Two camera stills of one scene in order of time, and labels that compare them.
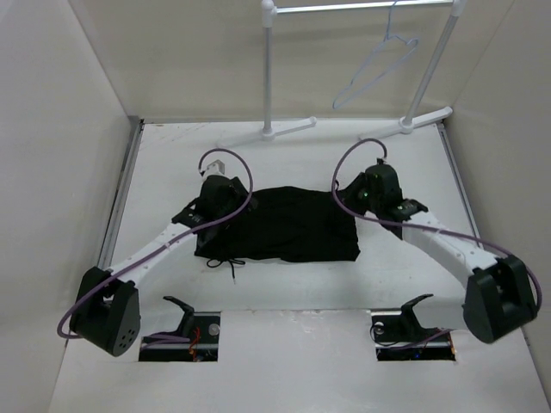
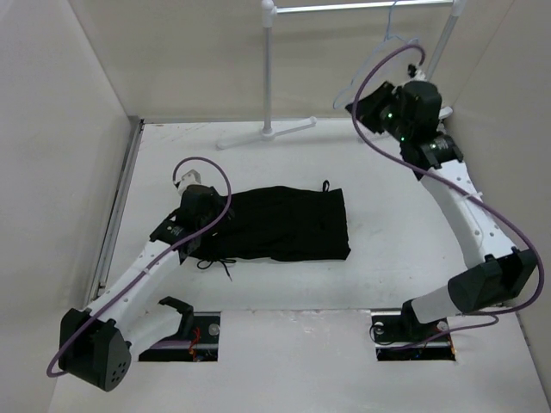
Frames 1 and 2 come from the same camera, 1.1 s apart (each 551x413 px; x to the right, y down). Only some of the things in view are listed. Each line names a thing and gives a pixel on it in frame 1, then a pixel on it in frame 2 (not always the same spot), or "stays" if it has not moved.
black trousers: [286, 224] stays
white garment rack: [408, 124] stays
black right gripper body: [359, 200] → [391, 120]
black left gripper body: [236, 200] → [215, 212]
